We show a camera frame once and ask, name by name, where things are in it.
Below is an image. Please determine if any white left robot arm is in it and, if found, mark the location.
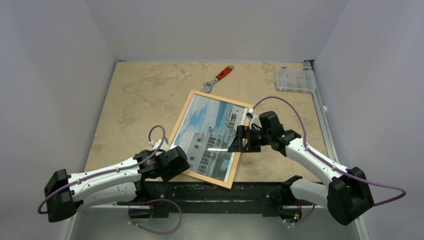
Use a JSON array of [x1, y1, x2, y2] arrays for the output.
[[41, 146, 189, 223]]

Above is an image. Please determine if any grey adjustable wrench red handle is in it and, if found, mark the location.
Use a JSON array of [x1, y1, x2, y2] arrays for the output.
[[201, 65, 234, 93]]

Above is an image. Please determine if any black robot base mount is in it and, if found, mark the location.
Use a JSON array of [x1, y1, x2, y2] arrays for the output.
[[117, 181, 312, 218]]

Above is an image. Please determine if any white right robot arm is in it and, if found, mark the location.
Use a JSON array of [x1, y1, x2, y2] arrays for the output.
[[227, 111, 375, 226]]

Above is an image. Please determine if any building photo print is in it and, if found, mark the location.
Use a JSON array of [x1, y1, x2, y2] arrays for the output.
[[172, 94, 249, 184]]

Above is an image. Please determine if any clear plastic organizer box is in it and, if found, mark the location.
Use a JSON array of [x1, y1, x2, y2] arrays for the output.
[[275, 67, 317, 94]]

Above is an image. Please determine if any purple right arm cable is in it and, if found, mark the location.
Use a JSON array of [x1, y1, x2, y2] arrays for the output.
[[247, 96, 407, 208]]

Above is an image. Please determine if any light wooden picture frame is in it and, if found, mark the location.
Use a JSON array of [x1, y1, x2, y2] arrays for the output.
[[168, 90, 255, 190]]

